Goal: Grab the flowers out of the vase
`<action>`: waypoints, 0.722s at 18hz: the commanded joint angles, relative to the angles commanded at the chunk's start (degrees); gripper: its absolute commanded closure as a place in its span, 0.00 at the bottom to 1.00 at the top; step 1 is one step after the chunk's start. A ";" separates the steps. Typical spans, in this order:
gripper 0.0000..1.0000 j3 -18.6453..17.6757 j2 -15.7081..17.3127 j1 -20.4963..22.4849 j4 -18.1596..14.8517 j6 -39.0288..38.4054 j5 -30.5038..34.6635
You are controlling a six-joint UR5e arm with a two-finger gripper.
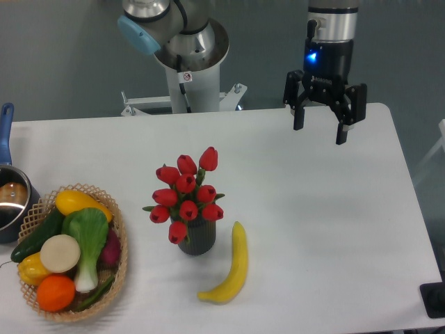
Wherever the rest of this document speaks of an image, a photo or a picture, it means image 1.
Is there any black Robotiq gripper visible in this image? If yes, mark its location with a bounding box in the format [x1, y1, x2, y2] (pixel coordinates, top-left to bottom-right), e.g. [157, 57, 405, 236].
[283, 39, 367, 145]

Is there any red tulip bouquet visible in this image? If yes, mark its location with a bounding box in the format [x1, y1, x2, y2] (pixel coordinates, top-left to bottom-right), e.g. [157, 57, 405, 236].
[143, 147, 225, 244]

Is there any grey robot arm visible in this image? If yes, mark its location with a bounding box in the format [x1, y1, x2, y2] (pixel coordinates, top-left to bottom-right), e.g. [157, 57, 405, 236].
[118, 1, 367, 145]

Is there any dark grey ribbed vase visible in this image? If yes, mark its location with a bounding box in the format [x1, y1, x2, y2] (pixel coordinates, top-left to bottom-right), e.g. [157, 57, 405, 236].
[169, 214, 216, 255]

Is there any yellow banana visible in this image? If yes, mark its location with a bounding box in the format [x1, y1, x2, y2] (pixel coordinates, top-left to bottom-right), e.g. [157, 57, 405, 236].
[197, 221, 249, 304]

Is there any black device at edge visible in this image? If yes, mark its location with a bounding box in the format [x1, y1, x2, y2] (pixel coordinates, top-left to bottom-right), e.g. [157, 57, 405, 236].
[419, 282, 444, 319]

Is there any green bok choy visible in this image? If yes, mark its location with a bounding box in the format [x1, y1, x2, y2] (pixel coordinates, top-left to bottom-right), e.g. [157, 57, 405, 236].
[62, 207, 108, 293]

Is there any purple sweet potato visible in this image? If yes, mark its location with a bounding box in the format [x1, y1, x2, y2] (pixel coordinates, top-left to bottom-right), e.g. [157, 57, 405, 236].
[99, 229, 121, 266]

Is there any yellow squash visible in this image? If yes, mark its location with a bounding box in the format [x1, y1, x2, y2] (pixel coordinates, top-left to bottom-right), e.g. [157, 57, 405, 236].
[55, 190, 113, 223]

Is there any woven wicker basket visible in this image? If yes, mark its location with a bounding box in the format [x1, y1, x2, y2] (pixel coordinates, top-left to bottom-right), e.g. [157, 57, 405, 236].
[18, 183, 128, 322]

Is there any green chili pepper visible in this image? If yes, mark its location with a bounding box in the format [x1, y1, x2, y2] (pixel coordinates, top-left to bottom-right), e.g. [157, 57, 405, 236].
[74, 276, 115, 312]

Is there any green cucumber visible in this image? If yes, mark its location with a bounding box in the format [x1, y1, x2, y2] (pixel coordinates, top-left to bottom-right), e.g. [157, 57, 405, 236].
[10, 208, 65, 263]

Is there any white round radish slice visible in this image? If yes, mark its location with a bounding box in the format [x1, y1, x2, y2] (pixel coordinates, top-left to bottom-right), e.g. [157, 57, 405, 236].
[40, 234, 81, 273]

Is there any blue saucepan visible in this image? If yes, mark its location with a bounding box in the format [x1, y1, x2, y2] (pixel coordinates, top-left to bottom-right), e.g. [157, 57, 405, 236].
[1, 102, 40, 244]

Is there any orange fruit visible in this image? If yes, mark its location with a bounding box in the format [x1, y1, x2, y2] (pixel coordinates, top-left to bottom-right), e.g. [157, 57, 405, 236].
[37, 274, 76, 312]

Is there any yellow bell pepper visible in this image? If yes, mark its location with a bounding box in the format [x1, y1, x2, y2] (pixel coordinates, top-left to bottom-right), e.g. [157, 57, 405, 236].
[17, 252, 52, 286]

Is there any white frame at right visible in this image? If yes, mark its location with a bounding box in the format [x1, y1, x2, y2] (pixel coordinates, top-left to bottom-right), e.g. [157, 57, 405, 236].
[412, 119, 444, 187]

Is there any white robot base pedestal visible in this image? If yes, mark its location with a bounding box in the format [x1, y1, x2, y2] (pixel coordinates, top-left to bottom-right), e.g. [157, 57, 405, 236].
[121, 18, 248, 116]

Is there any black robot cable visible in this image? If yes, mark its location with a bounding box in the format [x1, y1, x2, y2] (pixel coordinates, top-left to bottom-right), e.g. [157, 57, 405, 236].
[175, 54, 193, 114]

